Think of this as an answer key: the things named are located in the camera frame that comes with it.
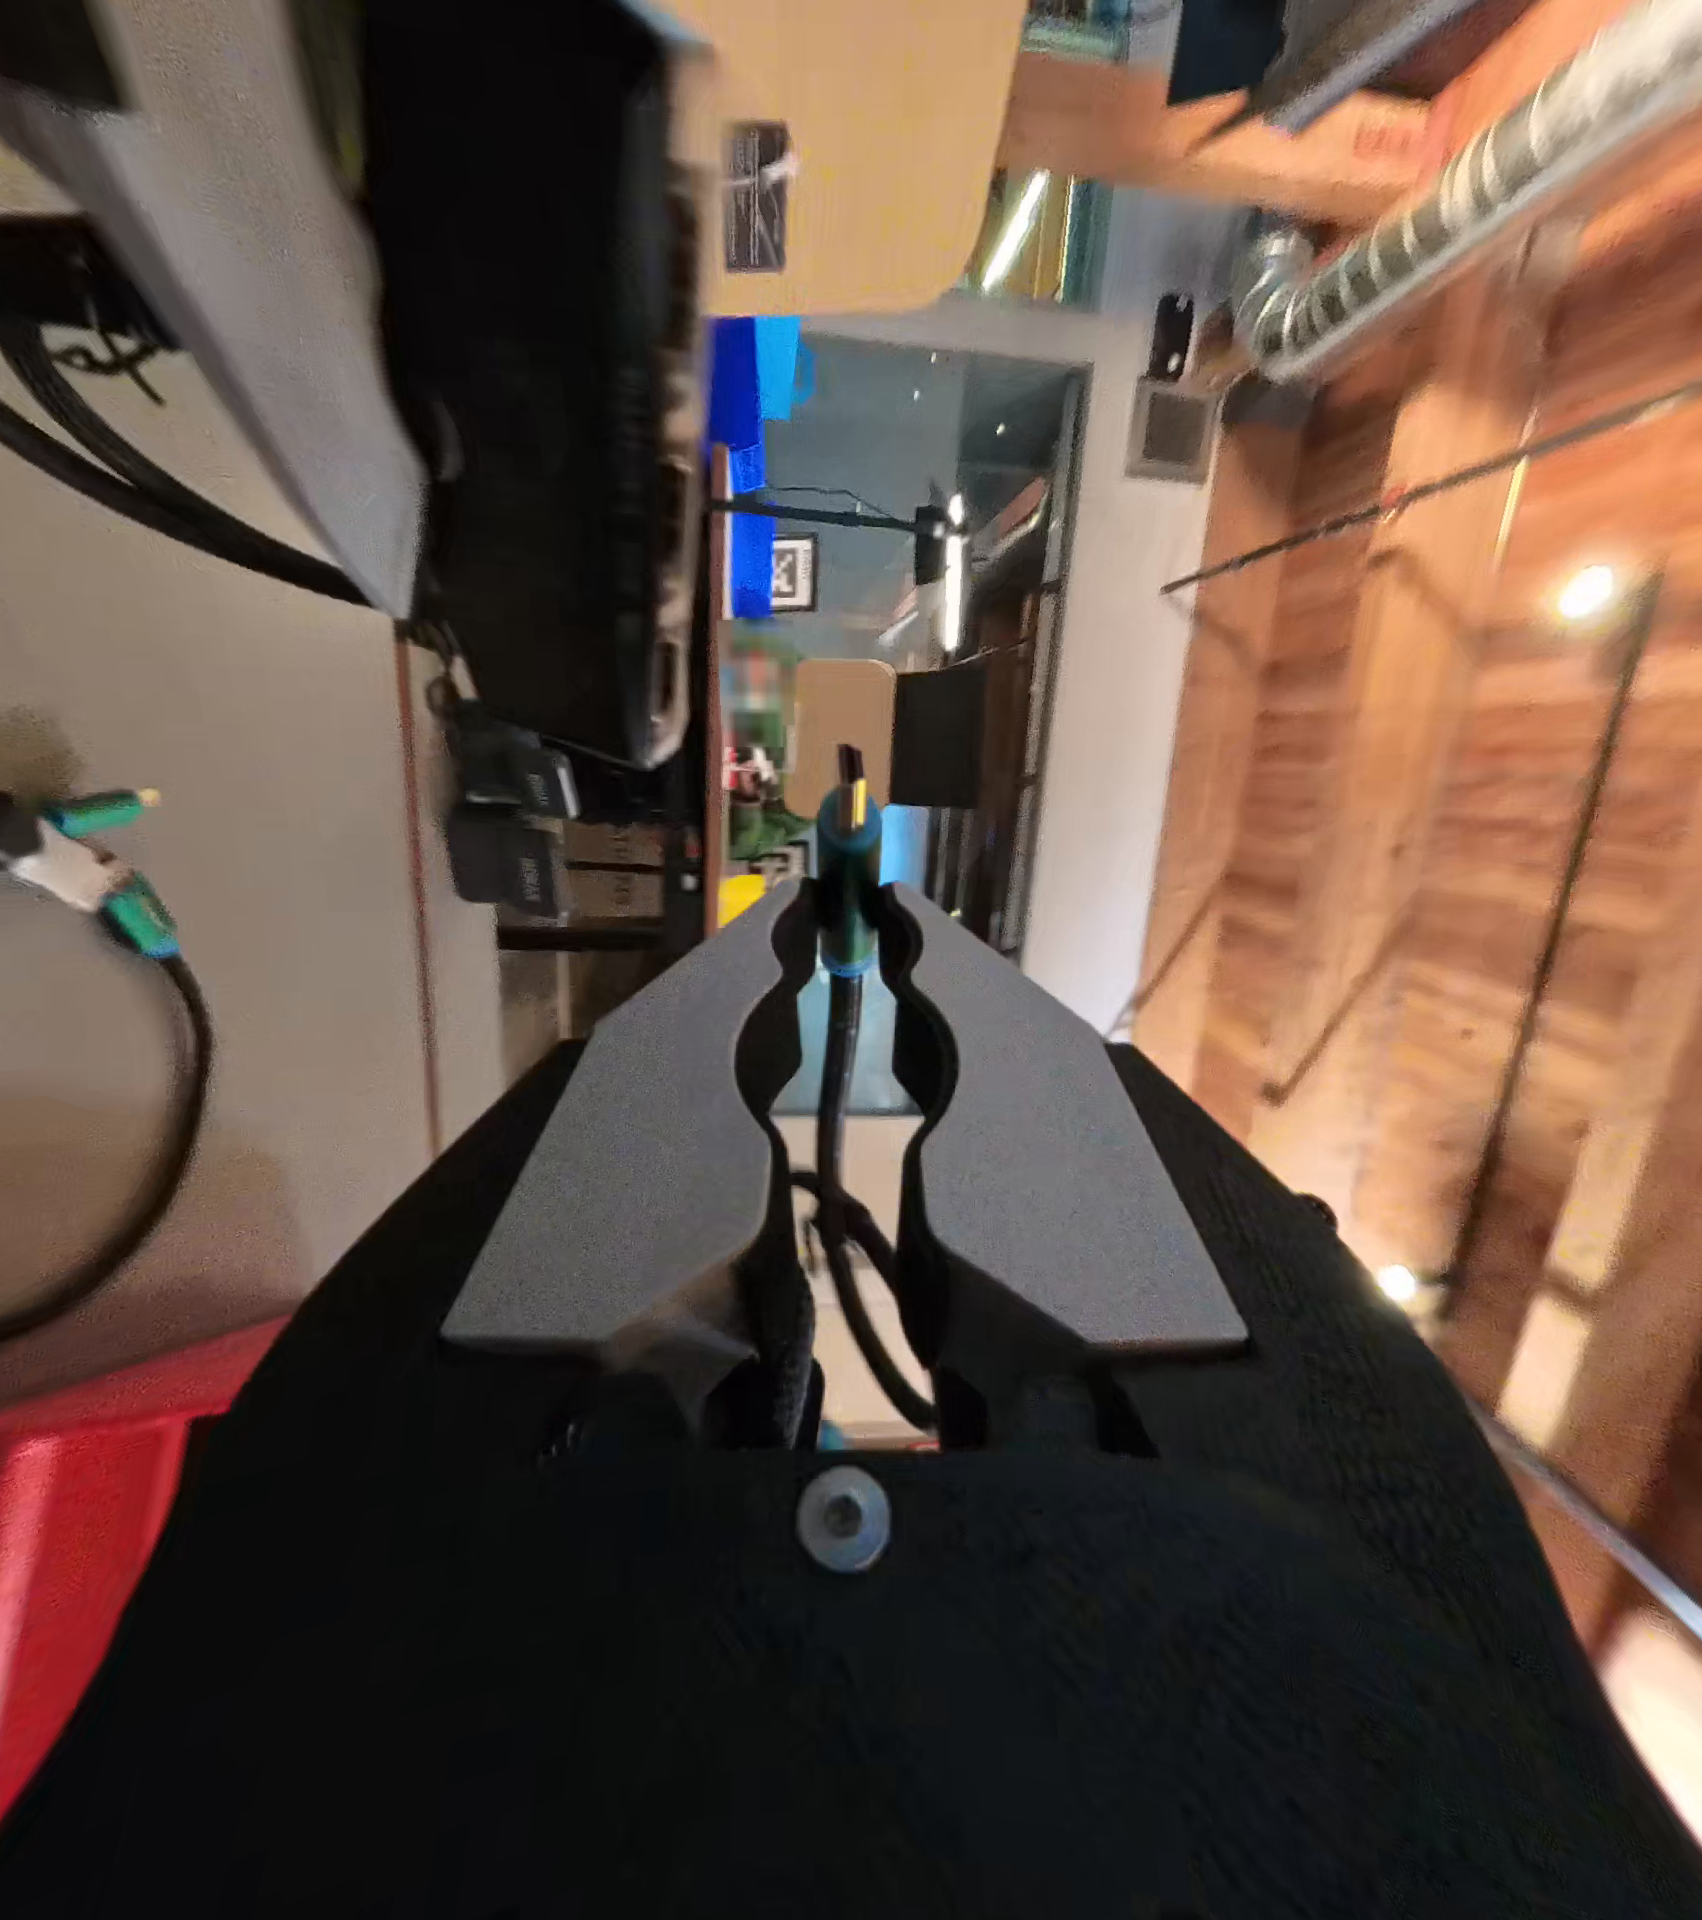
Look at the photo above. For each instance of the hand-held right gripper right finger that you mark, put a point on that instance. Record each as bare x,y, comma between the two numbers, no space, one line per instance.
1077,1200

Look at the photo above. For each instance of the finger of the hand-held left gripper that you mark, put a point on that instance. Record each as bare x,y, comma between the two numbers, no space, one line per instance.
236,240

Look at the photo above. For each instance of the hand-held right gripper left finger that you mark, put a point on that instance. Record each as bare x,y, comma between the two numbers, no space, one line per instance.
610,1200

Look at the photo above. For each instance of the black USB hub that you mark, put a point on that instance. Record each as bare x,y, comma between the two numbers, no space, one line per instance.
536,375

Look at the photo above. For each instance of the red plastic bin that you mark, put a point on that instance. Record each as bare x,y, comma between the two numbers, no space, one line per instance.
10,1620

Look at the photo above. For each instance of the yellow plastic bin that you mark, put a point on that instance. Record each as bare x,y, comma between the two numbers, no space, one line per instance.
741,901

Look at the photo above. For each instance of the light blue caddy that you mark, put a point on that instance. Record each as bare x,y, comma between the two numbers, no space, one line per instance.
754,375

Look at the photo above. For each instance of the wooden board on clear stand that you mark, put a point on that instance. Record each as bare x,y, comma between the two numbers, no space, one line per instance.
845,713

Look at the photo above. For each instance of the dark blue plastic bin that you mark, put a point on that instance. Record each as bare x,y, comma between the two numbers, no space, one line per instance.
742,554

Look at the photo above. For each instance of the framed marker tag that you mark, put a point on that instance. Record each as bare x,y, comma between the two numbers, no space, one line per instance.
795,573

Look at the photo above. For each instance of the wooden board with black label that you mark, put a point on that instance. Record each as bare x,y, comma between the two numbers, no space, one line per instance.
881,150

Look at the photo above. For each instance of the studio lamp on stand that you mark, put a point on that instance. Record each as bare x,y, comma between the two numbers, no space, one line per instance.
928,548

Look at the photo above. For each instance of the black wall monitor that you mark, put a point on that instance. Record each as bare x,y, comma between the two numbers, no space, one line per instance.
949,734

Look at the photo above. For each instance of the wall air vent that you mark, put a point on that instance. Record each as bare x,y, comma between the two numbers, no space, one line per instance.
1170,429

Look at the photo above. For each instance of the wooden post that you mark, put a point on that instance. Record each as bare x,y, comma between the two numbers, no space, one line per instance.
1166,134

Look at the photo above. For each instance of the silver ceiling duct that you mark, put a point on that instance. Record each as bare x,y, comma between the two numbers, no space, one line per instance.
1390,255

